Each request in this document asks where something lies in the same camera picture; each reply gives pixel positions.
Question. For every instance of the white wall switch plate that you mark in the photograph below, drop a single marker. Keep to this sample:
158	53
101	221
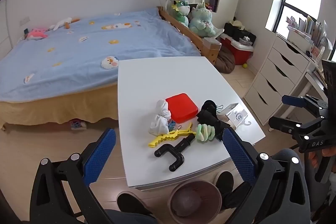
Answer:
25	20

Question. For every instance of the pink plastic waste bin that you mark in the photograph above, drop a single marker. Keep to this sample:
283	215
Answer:
183	203

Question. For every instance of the colourful toy box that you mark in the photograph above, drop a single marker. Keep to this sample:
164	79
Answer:
78	125

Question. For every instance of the black forked plastic part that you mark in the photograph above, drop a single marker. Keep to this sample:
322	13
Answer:
181	146

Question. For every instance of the black left slipper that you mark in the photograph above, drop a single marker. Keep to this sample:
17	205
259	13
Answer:
131	203

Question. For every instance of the black right slipper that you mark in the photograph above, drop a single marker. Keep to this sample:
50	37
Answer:
224	182

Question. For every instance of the teal binder clip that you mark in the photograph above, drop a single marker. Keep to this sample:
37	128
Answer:
172	126

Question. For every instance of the black cloth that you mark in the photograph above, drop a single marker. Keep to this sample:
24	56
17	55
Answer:
210	120

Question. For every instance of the wooden bed frame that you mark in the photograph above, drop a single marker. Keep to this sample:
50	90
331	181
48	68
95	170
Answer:
199	43

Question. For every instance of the red cooler box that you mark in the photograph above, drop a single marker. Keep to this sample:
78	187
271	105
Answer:
239	54

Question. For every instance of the white storage box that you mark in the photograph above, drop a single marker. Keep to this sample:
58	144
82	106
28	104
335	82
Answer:
299	36

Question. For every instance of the red square plastic lid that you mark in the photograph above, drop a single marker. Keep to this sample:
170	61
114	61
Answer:
182	108

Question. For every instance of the row of books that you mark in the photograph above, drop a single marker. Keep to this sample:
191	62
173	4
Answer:
312	27

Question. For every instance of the small white cardboard box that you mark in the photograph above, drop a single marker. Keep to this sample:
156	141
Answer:
236	117

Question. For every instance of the white plastic hook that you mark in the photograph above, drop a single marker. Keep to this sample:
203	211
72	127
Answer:
246	123

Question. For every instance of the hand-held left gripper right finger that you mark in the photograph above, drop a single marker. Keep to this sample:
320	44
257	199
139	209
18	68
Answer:
237	155

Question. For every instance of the straw hat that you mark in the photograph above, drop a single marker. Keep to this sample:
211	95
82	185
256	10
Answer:
236	24

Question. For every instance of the pink plush toy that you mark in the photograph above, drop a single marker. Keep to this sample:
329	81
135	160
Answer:
38	33

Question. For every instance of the bed with blue blanket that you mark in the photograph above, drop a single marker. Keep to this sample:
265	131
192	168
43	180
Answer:
92	56

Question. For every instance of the person's left leg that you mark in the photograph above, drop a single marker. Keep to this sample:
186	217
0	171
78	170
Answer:
131	217

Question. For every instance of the clear plastic box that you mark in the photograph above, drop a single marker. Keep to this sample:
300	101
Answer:
212	43

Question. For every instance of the white desk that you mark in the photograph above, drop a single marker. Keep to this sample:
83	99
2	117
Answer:
311	82

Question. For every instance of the teal dinosaur plush toy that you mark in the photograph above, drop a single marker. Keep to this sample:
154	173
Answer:
200	19

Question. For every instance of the purple box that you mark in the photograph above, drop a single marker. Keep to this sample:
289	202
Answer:
213	5

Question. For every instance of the white cloth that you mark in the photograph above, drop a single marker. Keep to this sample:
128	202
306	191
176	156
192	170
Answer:
160	121

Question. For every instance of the white drawer cabinet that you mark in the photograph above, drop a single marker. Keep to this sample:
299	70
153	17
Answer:
273	77

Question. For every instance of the yellow toothed hair clip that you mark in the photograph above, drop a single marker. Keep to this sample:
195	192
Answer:
162	139

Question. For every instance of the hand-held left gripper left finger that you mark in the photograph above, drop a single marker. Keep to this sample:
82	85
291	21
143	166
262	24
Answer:
101	155

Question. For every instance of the brown bean cushion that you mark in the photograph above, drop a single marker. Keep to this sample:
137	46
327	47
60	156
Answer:
225	61

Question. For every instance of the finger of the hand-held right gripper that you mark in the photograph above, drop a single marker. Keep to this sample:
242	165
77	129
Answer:
281	124
292	100

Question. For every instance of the person's right hand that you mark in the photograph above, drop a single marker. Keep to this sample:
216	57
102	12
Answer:
330	152

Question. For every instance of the black slipper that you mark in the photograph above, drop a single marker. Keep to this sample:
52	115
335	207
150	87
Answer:
224	182
131	203

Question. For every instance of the yellow bed skirt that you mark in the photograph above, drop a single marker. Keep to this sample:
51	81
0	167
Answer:
65	108

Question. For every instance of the black storage bag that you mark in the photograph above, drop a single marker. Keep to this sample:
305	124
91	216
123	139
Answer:
236	31

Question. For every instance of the green dragon plush toy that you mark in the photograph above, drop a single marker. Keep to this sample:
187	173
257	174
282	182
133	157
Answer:
181	12

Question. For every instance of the white goose plush toy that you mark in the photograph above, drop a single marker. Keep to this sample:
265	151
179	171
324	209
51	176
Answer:
61	23

